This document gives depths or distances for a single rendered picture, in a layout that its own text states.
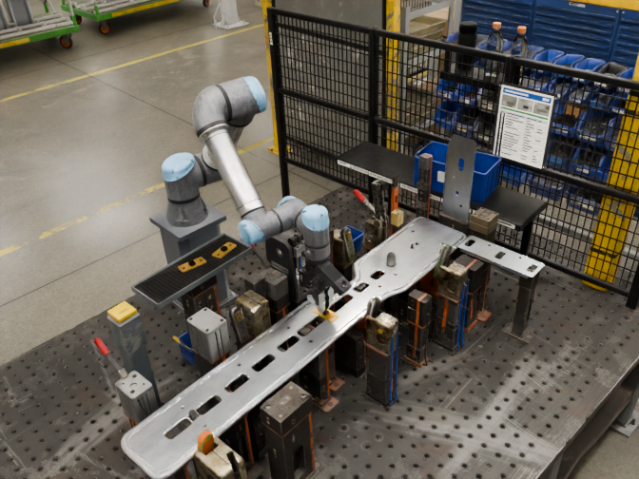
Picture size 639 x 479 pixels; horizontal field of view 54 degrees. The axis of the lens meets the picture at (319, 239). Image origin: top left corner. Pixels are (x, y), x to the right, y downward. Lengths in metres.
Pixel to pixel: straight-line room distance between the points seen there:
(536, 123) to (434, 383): 1.02
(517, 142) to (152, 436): 1.67
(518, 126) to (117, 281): 2.54
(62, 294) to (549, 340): 2.78
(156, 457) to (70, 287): 2.49
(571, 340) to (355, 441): 0.90
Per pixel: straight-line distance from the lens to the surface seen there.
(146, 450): 1.72
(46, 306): 3.99
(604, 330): 2.54
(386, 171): 2.70
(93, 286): 4.02
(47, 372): 2.48
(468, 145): 2.30
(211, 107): 1.87
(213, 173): 2.26
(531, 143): 2.51
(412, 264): 2.19
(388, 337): 1.90
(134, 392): 1.78
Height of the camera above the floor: 2.30
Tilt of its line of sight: 34 degrees down
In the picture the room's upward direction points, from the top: 3 degrees counter-clockwise
